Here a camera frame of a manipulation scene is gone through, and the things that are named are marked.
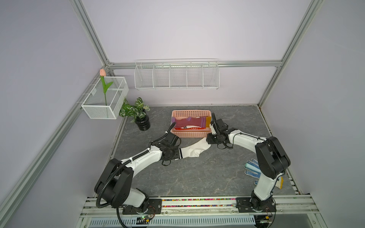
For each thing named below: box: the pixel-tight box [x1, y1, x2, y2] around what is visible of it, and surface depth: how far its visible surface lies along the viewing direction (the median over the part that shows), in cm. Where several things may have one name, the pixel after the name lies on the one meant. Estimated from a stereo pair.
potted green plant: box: [118, 96, 151, 131], surface depth 88 cm
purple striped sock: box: [171, 116, 207, 128], surface depth 106 cm
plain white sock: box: [179, 137, 212, 159], surface depth 96 cm
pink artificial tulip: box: [99, 68, 114, 106], surface depth 85 cm
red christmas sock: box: [174, 125, 207, 131], surface depth 107 cm
